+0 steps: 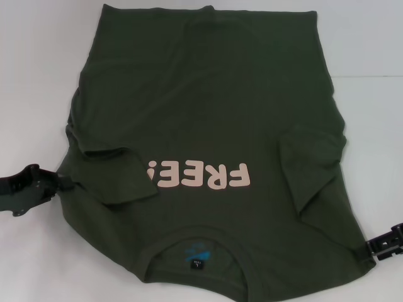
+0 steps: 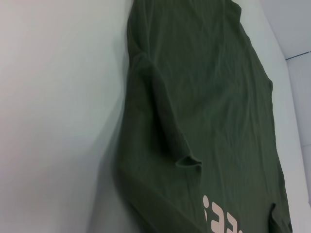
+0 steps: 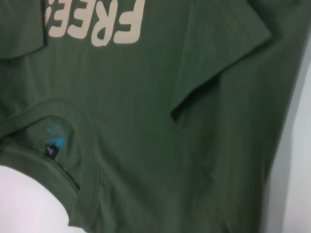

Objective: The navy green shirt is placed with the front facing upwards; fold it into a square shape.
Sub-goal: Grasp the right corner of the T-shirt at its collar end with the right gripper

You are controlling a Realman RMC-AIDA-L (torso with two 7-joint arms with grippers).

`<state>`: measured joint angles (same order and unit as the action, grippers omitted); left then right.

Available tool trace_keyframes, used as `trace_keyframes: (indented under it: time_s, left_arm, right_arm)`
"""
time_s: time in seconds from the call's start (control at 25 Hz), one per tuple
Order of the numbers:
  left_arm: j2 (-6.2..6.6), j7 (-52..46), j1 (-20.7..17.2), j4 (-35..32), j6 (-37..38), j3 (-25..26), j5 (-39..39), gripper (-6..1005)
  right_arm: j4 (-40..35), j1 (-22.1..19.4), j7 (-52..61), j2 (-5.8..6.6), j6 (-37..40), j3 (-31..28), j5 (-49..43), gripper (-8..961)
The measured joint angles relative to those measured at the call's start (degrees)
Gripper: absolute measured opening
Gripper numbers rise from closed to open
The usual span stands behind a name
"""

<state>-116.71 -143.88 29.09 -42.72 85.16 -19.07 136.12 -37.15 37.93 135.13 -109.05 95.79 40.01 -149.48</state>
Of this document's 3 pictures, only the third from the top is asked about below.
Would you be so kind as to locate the dark green FREE t-shirt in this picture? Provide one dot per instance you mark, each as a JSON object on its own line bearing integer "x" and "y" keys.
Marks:
{"x": 170, "y": 133}

